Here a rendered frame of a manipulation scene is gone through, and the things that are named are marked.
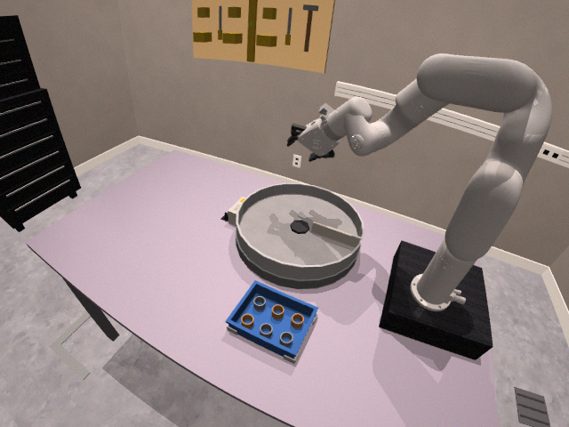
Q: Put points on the blue shallow tray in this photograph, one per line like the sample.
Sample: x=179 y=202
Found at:
x=272 y=296

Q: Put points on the grey metal bushing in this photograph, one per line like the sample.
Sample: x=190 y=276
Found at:
x=259 y=299
x=266 y=326
x=286 y=334

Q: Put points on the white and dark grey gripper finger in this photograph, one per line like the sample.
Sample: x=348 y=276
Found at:
x=295 y=134
x=313 y=156

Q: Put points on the bronze bushing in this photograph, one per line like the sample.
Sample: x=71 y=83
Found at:
x=297 y=316
x=278 y=307
x=247 y=316

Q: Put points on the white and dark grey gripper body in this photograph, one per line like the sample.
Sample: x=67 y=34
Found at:
x=313 y=138

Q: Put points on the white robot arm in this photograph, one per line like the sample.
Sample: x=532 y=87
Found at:
x=492 y=195

